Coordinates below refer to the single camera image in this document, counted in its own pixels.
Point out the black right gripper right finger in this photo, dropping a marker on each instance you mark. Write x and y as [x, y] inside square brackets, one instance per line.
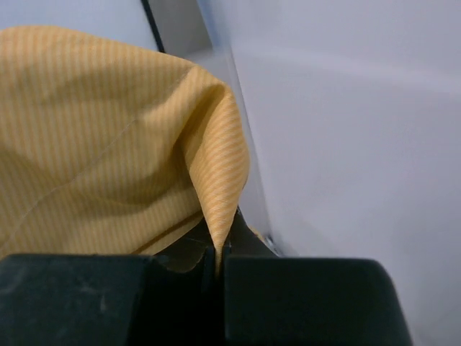
[275, 300]

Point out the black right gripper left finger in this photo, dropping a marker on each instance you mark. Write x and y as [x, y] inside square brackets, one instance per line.
[62, 299]

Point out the orange and blue pillowcase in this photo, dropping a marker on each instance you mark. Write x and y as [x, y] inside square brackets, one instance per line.
[109, 148]

